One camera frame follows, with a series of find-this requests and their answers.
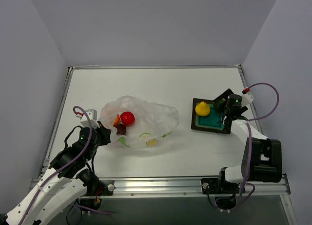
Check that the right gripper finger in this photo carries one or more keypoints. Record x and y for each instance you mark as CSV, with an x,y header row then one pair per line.
x,y
220,111
224,95

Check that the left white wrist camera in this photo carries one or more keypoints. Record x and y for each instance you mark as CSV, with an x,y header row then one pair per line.
x,y
91,114

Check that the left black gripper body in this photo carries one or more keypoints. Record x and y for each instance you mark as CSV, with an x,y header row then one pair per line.
x,y
105,135

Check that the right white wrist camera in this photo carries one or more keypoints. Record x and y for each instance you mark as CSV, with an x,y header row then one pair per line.
x,y
247,97

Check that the translucent printed plastic bag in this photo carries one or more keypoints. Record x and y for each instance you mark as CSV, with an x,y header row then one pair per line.
x,y
153,121

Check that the green fake lime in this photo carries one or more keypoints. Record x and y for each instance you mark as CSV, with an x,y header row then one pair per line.
x,y
219,104

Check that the yellow fake lemon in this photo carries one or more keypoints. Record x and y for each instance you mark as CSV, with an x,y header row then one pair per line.
x,y
202,109

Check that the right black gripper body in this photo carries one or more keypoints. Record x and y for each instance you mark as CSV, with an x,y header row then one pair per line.
x,y
220,103

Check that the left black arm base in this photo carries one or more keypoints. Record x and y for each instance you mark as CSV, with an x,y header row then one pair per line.
x,y
101,188

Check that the dark red fake fruit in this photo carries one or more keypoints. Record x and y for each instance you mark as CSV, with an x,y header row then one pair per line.
x,y
121,129

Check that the aluminium front rail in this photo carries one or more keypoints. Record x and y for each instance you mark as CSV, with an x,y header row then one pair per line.
x,y
155,187

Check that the orange fake persimmon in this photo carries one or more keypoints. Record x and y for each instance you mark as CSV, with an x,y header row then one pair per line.
x,y
117,120

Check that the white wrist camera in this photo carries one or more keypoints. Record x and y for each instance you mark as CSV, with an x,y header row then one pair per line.
x,y
91,114
247,97

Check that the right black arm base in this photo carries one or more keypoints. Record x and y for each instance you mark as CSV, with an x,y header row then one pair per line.
x,y
216,186

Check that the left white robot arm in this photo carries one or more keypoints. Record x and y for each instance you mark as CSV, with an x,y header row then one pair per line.
x,y
68,166

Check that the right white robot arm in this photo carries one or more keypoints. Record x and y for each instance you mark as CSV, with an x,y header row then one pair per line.
x,y
262,157

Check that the red fake apple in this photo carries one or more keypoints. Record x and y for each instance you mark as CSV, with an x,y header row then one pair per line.
x,y
127,118

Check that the black teal square tray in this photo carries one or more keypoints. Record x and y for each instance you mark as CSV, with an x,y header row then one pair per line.
x,y
214,122

